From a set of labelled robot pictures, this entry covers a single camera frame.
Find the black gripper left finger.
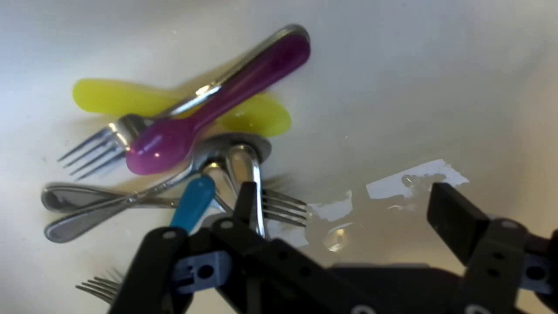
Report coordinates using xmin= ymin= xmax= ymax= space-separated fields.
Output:
xmin=106 ymin=180 xmax=350 ymax=314

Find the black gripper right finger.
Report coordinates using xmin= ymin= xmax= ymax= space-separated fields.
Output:
xmin=425 ymin=182 xmax=558 ymax=314

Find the white enamel sink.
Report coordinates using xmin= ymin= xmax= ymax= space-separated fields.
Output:
xmin=0 ymin=0 xmax=558 ymax=314

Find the steel fork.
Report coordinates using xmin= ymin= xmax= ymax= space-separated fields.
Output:
xmin=55 ymin=23 xmax=310 ymax=182
xmin=73 ymin=267 xmax=127 ymax=305
xmin=40 ymin=182 xmax=310 ymax=229

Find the steel spoon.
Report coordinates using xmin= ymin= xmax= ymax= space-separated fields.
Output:
xmin=43 ymin=133 xmax=273 ymax=244

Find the purple plastic spoon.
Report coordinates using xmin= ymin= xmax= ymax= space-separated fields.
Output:
xmin=123 ymin=33 xmax=313 ymax=176

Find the yellow plastic spoon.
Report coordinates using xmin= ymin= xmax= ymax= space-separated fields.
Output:
xmin=71 ymin=77 xmax=293 ymax=140

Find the blue handled utensil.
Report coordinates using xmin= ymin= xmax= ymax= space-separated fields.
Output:
xmin=169 ymin=175 xmax=218 ymax=234

